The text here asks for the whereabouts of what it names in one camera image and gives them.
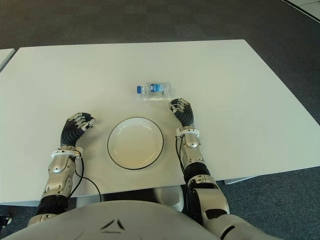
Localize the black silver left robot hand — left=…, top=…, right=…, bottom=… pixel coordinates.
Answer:
left=60, top=112, right=97, bottom=151

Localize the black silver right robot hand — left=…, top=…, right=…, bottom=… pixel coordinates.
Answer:
left=167, top=97, right=196, bottom=130

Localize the clear water bottle blue cap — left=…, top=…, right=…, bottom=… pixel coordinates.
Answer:
left=136, top=81, right=173, bottom=101

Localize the white plate black rim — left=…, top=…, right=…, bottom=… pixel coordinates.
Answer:
left=107, top=116, right=165, bottom=171

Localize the silver robot waist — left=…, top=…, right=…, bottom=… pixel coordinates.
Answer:
left=152, top=186, right=185, bottom=213

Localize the white neighbouring table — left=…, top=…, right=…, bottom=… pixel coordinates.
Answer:
left=0, top=47, right=16, bottom=72

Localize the black stand foot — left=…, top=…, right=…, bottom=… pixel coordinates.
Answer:
left=0, top=213, right=13, bottom=229

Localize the grey robot torso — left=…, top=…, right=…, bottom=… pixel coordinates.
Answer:
left=0, top=199, right=226, bottom=240

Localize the white board on floor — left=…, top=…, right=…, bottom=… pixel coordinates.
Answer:
left=284, top=0, right=320, bottom=20

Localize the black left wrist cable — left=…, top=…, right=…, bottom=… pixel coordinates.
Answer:
left=69, top=153, right=103, bottom=203

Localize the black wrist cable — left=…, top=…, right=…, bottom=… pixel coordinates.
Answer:
left=69, top=153, right=103, bottom=203
left=175, top=136, right=188, bottom=181

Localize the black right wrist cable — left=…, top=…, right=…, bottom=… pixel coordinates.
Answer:
left=175, top=136, right=188, bottom=181

